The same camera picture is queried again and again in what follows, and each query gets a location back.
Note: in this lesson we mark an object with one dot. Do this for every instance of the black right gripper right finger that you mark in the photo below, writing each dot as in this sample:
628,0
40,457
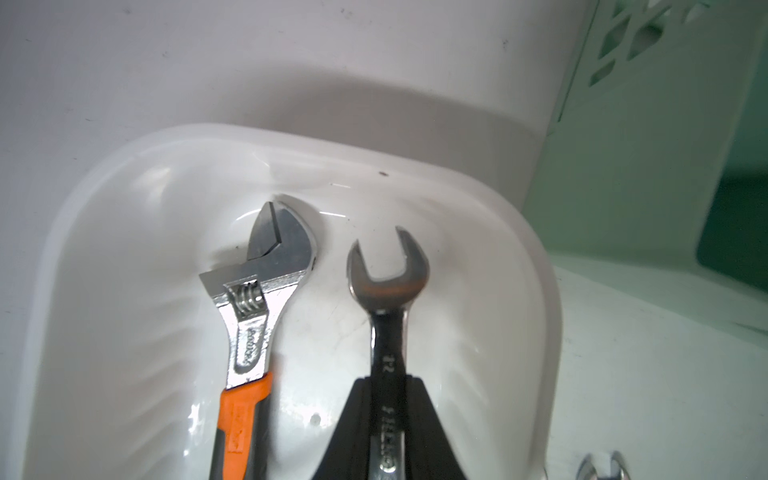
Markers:
428,453

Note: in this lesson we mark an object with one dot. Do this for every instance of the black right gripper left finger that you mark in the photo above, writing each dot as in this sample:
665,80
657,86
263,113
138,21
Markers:
347,454

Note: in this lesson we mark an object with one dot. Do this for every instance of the silver ring end wrench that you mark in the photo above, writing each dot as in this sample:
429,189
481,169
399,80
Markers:
387,302

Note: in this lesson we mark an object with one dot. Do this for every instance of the orange handled adjustable wrench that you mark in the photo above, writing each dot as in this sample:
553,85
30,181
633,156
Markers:
250,298

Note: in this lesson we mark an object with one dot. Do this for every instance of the white plastic storage box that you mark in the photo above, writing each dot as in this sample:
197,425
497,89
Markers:
126,354

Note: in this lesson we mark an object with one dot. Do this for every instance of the green plastic file organizer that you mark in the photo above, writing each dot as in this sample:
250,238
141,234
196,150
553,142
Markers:
653,175

